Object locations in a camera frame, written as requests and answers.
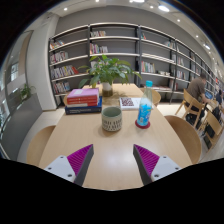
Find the wooden folding chair near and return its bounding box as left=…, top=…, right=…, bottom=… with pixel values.
left=200, top=111, right=224, bottom=150

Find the red round coaster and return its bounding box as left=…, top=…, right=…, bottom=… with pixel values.
left=135, top=119, right=150, bottom=129

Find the wooden chair back right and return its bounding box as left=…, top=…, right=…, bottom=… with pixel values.
left=138, top=87, right=162, bottom=108

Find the wooden chair front left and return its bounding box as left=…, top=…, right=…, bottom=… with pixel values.
left=26, top=125, right=55, bottom=166

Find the green patterned ceramic cup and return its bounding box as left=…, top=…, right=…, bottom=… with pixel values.
left=101, top=106, right=122, bottom=132

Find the dark blue bottom book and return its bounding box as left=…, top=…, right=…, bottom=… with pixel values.
left=65, top=96, right=102, bottom=115

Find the small plant by window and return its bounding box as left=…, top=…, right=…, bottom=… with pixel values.
left=20, top=84, right=35, bottom=101

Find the seated person brown shirt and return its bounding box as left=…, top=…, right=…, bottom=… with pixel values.
left=187, top=73, right=210, bottom=103

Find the wooden folding chair far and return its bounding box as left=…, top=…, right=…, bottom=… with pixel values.
left=176, top=90, right=204, bottom=127

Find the clear water bottle blue label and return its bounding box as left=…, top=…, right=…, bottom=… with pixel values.
left=137, top=80, right=153, bottom=125

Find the pink top book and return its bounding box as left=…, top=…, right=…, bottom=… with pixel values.
left=67, top=88, right=99, bottom=99

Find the wooden folding chair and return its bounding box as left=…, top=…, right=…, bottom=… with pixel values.
left=176, top=90, right=204, bottom=127
left=200, top=111, right=224, bottom=150

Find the red middle book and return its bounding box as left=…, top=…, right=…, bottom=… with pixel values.
left=67, top=97, right=98, bottom=107

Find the green potted plant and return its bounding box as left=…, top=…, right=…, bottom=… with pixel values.
left=78, top=54, right=141, bottom=97

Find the black backpack on floor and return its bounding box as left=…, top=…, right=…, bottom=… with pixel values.
left=205, top=125, right=222, bottom=148

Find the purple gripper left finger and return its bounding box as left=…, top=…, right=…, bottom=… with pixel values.
left=45, top=144, right=94, bottom=186

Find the white magazine on table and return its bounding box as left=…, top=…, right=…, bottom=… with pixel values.
left=119, top=97, right=140, bottom=110

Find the large grey bookshelf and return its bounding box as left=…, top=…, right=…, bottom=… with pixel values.
left=48, top=22, right=224, bottom=105

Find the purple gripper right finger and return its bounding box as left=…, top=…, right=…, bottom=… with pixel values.
left=133, top=144, right=181, bottom=185

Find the wooden chair front right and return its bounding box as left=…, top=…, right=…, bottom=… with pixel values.
left=165, top=115, right=202, bottom=164

